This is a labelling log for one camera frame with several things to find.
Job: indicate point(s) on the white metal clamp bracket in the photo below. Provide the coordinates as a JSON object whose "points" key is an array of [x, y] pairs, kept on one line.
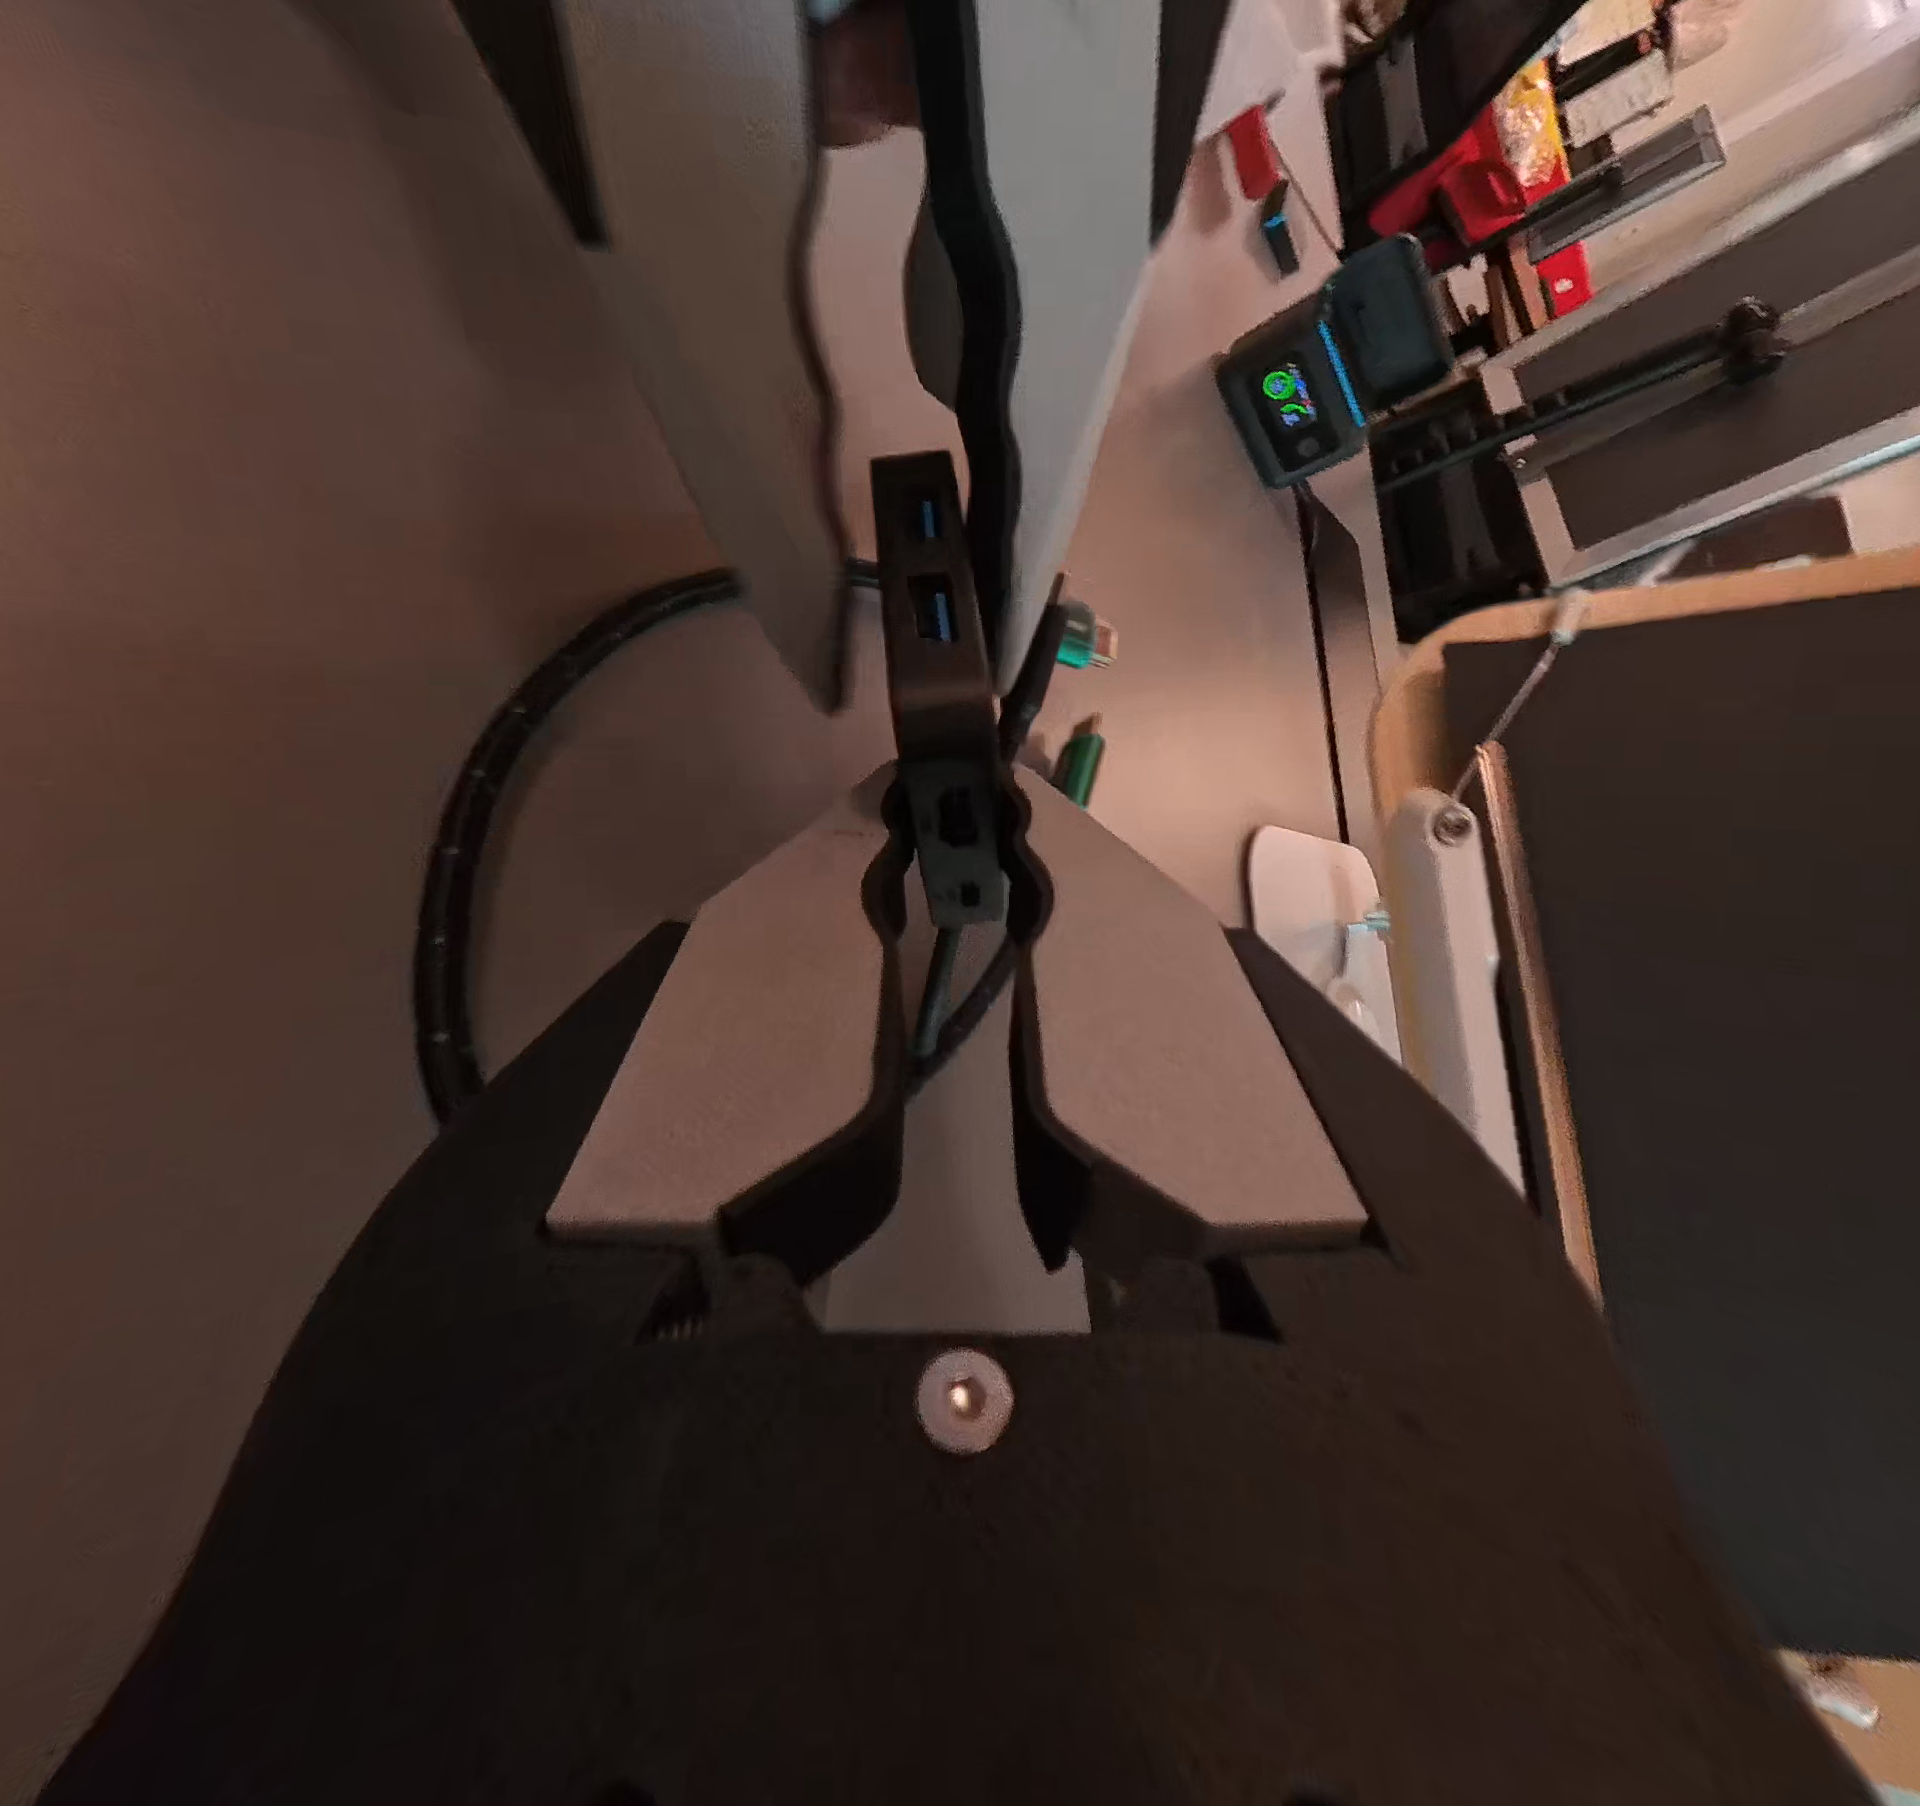
{"points": [[1441, 922]]}

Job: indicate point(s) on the grey metal shelf frame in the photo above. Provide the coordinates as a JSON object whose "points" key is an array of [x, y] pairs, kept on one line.
{"points": [[1695, 381]]}

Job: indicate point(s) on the white rounded device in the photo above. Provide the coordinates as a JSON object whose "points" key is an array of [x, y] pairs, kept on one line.
{"points": [[1317, 922]]}

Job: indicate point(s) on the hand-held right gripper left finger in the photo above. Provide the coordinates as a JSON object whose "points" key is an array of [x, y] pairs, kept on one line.
{"points": [[748, 1056]]}

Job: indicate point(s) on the small black blue gadget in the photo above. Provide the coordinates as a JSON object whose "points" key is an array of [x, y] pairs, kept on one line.
{"points": [[1277, 228]]}

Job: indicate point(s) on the person's left hand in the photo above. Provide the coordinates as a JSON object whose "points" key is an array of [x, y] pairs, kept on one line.
{"points": [[868, 82]]}

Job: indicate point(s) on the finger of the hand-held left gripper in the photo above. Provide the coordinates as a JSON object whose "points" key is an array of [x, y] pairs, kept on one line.
{"points": [[704, 263], [1080, 188]]}

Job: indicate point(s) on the black power station with display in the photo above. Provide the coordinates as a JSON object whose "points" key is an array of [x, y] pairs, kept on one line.
{"points": [[1319, 381]]}

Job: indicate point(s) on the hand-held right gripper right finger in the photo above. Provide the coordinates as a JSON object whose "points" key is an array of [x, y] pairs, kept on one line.
{"points": [[1170, 1071]]}

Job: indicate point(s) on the red box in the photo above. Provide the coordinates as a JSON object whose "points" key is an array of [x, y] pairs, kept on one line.
{"points": [[1463, 180]]}

